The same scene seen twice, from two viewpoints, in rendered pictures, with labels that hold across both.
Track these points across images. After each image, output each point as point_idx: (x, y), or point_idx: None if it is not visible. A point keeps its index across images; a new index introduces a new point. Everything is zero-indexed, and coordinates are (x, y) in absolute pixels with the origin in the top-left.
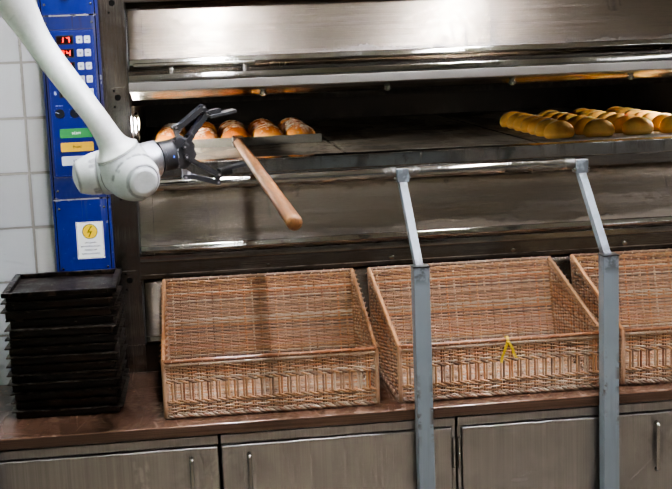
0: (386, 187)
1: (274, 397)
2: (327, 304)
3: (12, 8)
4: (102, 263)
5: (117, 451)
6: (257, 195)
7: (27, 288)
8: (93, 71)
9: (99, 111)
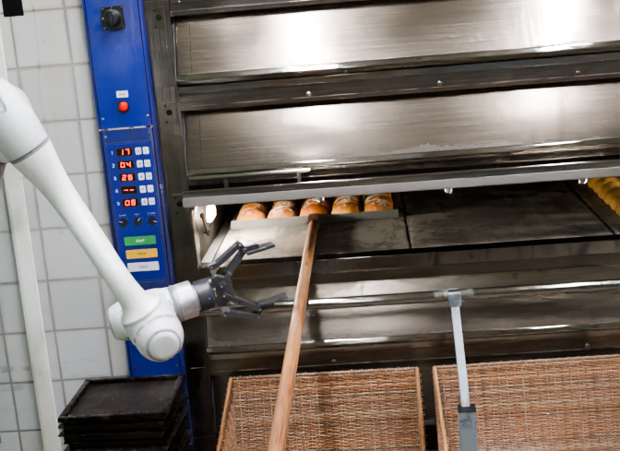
0: (452, 284)
1: None
2: (392, 403)
3: (31, 170)
4: (171, 362)
5: None
6: (321, 293)
7: (89, 403)
8: (153, 181)
9: (119, 273)
